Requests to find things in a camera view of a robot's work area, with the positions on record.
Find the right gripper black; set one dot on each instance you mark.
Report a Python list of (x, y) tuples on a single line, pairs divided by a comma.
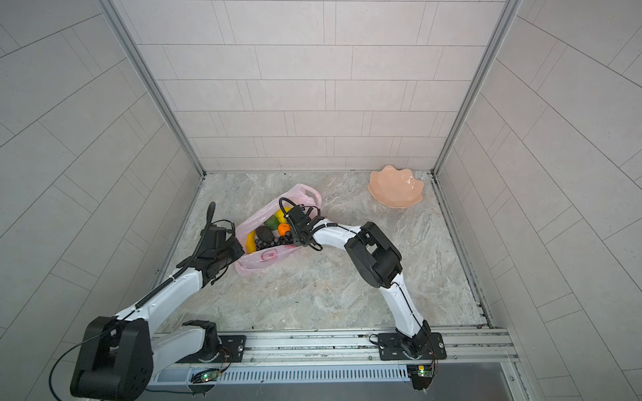
[(294, 232)]

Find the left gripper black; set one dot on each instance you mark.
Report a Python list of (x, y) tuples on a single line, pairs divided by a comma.
[(237, 247)]

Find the pink plastic bag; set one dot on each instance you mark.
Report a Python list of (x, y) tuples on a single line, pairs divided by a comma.
[(260, 261)]

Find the green fake fruit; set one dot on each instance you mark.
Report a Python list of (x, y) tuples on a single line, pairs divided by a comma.
[(272, 223)]

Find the pink scalloped bowl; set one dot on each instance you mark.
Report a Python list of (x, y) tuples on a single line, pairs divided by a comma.
[(394, 188)]

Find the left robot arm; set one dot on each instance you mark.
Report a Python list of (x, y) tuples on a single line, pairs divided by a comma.
[(119, 356)]

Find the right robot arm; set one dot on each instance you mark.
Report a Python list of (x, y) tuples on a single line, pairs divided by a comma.
[(376, 259)]

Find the orange fake tangerine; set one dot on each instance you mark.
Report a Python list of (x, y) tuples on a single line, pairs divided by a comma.
[(284, 229)]

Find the yellow fake lemon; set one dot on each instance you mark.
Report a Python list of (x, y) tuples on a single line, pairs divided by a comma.
[(281, 215)]

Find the dark fake grapes bunch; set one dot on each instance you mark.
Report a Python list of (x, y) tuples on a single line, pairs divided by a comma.
[(276, 242)]

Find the yellow fake banana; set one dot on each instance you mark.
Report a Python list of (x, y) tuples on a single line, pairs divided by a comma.
[(251, 242)]

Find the dark brown fake fruit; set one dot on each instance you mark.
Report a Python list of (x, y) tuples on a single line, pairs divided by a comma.
[(264, 234)]

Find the left circuit board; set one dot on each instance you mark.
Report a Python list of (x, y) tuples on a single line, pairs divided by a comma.
[(206, 376)]

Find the circuit board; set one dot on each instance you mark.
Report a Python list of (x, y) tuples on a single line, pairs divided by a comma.
[(206, 376), (421, 377)]

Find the white vented grille strip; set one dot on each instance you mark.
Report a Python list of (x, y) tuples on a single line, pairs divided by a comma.
[(314, 374)]

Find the right circuit board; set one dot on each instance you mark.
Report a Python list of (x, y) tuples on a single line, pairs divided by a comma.
[(421, 377)]

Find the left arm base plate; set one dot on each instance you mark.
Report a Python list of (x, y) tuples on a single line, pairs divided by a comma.
[(230, 351)]

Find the aluminium mounting rail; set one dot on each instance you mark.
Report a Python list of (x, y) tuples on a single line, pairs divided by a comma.
[(464, 345)]

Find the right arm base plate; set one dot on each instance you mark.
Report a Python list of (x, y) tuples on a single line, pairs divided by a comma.
[(394, 346)]

